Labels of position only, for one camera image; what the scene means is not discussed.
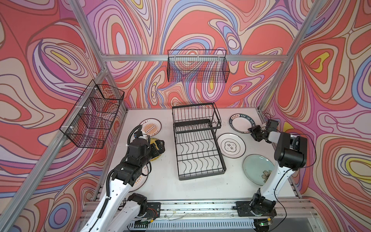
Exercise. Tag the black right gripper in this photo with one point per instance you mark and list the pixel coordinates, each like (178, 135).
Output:
(254, 129)

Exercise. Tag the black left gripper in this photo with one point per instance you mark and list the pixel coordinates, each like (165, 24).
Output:
(155, 152)

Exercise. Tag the green rimmed white plate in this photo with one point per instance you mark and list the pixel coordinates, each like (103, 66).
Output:
(241, 123)

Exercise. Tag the white plate with clover emblem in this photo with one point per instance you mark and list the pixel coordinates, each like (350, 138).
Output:
(231, 145)

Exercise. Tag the black metal dish rack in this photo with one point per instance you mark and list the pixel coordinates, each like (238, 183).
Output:
(197, 151)

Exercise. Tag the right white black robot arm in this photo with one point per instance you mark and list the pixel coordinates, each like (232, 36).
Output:
(290, 155)

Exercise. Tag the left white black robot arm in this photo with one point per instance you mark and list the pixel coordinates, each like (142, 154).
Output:
(119, 208)

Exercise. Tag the yellow green woven bamboo tray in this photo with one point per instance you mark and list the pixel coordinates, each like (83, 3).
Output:
(155, 150)

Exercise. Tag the small orange sunburst plate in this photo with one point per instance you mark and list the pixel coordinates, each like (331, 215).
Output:
(151, 126)

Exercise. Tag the large orange sunburst plate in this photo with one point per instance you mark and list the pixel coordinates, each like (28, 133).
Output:
(141, 180)

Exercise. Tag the pale green flower plate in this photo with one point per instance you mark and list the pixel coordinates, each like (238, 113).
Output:
(257, 168)

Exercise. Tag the black wire basket left wall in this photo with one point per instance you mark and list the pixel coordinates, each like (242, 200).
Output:
(96, 110)

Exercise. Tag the black wire basket wall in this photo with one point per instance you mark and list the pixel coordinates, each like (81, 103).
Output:
(197, 65)
(96, 110)

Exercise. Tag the black wire basket back wall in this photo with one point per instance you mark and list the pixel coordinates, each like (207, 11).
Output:
(197, 65)

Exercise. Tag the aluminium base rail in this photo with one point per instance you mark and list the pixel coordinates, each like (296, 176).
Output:
(289, 214)

